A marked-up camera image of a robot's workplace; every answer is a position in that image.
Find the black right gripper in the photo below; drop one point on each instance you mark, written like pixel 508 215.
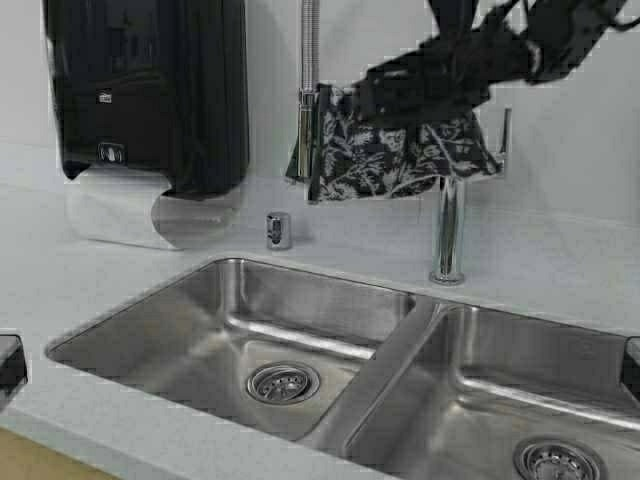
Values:
pixel 446 77

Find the chrome air gap cap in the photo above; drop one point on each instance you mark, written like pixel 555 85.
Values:
pixel 278 231

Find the black white floral cloth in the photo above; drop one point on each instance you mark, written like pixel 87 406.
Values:
pixel 354 159

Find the stainless double sink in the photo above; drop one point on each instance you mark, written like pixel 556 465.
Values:
pixel 412 385

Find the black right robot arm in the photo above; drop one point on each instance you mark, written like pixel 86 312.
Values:
pixel 560 34

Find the left sink drain strainer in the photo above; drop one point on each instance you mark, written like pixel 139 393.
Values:
pixel 283 384

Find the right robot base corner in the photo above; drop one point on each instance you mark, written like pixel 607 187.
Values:
pixel 630 372

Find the right sink drain strainer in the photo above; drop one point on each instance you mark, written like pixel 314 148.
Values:
pixel 544 457

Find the chrome kitchen faucet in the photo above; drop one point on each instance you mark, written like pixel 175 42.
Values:
pixel 450 224

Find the black paper towel dispenser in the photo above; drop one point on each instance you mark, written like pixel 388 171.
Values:
pixel 156 86

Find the sink drain strainer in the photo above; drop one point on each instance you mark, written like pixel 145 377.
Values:
pixel 283 384
pixel 544 457

